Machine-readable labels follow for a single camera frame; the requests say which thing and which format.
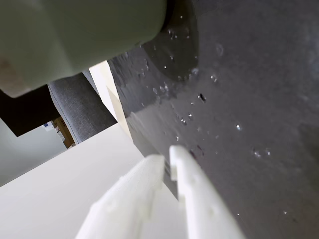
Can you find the grey fabric furniture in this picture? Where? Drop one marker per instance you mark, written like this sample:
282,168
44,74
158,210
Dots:
79,107

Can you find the black furniture panel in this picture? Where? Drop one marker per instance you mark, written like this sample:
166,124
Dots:
25,112

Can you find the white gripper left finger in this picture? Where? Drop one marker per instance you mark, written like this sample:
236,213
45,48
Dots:
129,199

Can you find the pale cup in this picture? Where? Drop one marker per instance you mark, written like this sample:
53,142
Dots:
74,30

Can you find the cardboard box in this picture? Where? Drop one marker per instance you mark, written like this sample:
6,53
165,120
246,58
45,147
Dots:
66,139

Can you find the white base board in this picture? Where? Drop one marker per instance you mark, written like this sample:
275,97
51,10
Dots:
62,186

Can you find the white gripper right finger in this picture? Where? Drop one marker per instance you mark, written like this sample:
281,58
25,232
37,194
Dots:
199,199

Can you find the black glossy mat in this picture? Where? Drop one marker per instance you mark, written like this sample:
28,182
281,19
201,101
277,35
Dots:
249,99

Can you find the light wooden board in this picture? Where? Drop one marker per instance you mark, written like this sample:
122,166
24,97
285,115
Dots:
107,92

